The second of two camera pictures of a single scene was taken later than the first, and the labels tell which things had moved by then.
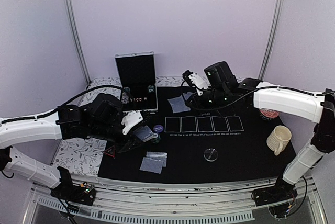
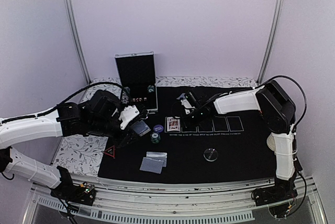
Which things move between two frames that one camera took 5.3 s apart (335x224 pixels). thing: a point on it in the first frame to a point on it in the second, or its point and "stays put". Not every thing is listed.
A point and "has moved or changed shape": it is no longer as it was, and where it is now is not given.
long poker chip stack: (125, 95) stays put
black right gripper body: (219, 96) to (197, 120)
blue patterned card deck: (144, 133) has moved or changed shape
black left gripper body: (100, 130) stays put
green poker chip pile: (156, 138) stays put
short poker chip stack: (151, 88) stays put
